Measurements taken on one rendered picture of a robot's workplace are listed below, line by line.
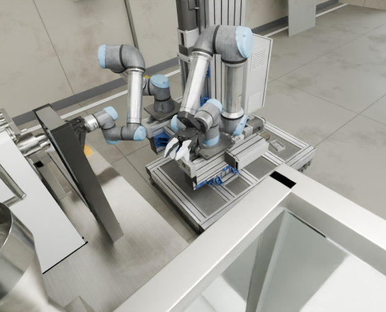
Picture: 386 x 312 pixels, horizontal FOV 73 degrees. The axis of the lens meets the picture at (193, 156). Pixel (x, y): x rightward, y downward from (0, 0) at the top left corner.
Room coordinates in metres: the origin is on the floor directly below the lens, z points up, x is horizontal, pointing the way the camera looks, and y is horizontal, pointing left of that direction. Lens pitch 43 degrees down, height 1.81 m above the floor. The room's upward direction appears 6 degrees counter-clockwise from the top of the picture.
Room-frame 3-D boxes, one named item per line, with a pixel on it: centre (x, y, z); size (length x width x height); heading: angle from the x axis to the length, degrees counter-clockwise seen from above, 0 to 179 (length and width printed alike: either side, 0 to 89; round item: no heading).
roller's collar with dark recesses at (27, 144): (0.63, 0.50, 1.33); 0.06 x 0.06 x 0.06; 38
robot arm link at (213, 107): (0.89, -0.09, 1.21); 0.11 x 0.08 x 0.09; 149
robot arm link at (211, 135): (0.90, -0.07, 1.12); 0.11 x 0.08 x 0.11; 59
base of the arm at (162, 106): (1.60, 0.17, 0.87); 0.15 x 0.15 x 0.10
